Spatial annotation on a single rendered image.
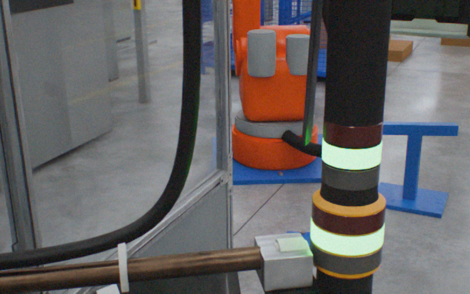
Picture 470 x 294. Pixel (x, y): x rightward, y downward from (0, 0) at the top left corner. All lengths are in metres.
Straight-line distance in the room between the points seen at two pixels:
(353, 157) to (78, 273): 0.17
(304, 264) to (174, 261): 0.08
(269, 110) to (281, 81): 0.22
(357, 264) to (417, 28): 0.28
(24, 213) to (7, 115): 0.19
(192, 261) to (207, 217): 1.50
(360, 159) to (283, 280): 0.08
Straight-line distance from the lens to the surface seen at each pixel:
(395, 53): 8.33
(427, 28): 0.59
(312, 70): 0.35
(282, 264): 0.36
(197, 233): 1.82
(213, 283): 0.55
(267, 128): 4.37
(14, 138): 1.14
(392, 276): 3.34
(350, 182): 0.35
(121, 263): 0.35
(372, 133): 0.34
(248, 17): 4.50
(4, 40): 1.12
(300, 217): 3.86
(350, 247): 0.36
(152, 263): 0.36
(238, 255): 0.37
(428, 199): 4.18
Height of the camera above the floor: 1.73
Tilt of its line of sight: 20 degrees down
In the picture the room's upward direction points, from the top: 1 degrees counter-clockwise
